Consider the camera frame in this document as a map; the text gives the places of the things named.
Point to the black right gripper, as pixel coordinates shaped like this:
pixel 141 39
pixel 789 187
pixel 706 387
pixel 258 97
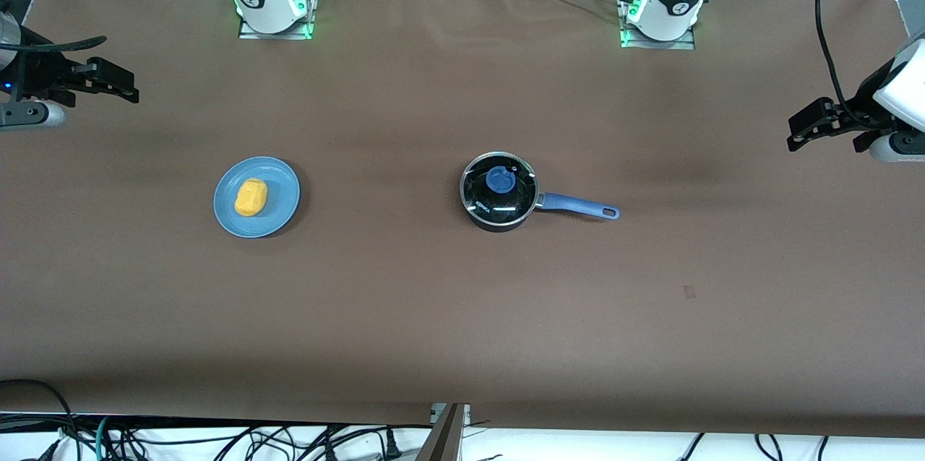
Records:
pixel 42 75

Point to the glass lid with blue knob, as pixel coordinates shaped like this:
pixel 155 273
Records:
pixel 499 180

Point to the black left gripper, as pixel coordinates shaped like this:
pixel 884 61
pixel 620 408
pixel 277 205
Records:
pixel 862 112

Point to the brown angled post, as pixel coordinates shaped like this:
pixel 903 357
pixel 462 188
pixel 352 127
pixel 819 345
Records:
pixel 442 439

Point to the brown table cover sheet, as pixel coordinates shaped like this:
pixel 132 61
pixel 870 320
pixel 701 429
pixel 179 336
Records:
pixel 433 85

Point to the blue round plate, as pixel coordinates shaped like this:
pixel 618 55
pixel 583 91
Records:
pixel 282 186

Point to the yellow potato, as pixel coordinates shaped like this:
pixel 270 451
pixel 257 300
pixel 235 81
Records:
pixel 251 198

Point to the dark blue saucepan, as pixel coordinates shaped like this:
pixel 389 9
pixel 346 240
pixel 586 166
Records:
pixel 578 204

